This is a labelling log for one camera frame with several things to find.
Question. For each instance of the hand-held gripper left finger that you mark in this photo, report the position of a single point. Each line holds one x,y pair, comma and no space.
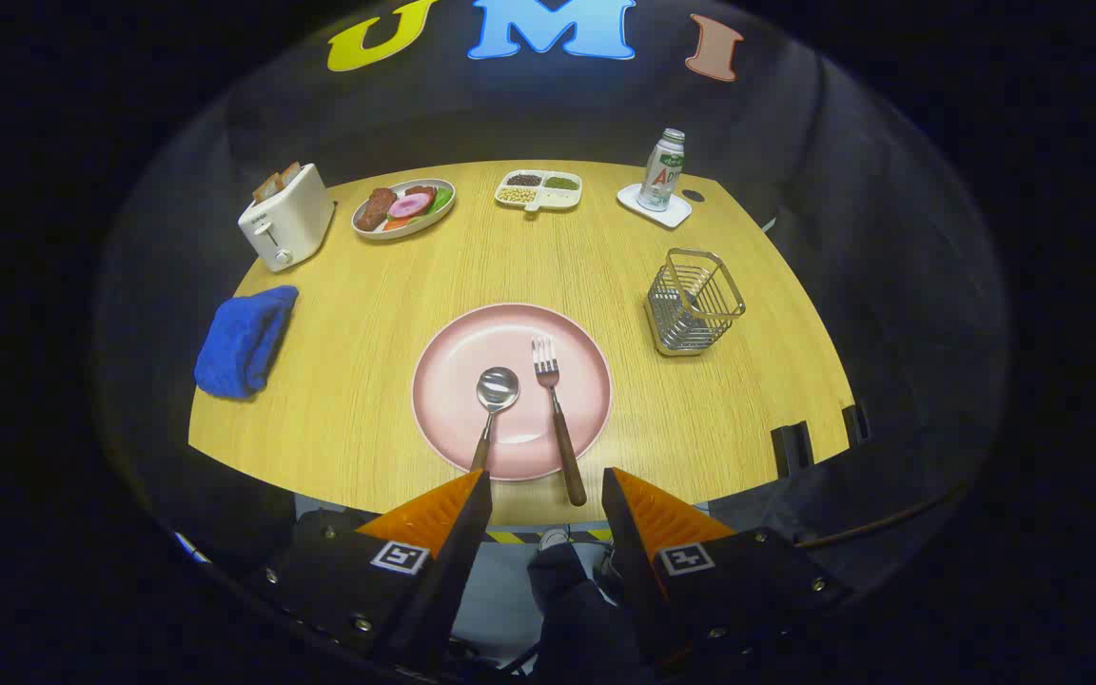
458,552

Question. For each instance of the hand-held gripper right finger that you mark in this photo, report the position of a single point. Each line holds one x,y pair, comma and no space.
626,552

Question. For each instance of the yellow black hazard tape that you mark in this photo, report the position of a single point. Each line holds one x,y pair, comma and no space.
508,537

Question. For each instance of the person's leg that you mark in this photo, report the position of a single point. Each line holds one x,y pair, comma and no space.
572,609

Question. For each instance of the pink round plate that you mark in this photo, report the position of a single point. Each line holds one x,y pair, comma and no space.
453,381

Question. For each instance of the black table clamp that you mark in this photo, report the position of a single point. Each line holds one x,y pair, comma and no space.
792,449
855,424

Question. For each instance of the blue folded cloth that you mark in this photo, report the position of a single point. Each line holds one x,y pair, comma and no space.
244,342

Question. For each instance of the white oval food plate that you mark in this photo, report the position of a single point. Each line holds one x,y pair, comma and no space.
420,225

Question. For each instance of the orange carrot slice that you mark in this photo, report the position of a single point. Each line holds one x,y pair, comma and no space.
395,225

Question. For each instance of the white square coaster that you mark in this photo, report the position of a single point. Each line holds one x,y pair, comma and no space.
674,217

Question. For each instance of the pink ham slice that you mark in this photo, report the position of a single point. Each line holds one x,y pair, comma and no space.
407,205

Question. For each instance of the large brown meat piece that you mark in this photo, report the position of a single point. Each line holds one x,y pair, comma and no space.
375,209

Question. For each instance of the green lettuce leaf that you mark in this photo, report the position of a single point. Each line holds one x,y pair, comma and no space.
442,199

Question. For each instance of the white divided tray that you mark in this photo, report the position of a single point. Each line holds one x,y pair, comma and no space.
557,198

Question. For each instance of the pile of yellow soybeans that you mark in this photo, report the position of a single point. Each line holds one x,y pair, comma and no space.
516,195

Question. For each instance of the small brown meat piece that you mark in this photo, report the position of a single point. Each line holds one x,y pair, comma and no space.
420,191

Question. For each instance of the white toaster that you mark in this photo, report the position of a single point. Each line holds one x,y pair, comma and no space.
289,226

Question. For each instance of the pile of green beans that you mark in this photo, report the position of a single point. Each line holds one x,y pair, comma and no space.
561,182

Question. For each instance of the white drink bottle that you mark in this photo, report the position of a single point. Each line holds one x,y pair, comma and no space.
660,176

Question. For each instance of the pile of dark red beans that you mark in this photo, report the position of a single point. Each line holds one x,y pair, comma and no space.
523,179

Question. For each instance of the brown toast slice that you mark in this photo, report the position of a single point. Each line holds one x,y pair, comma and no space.
290,173
267,186

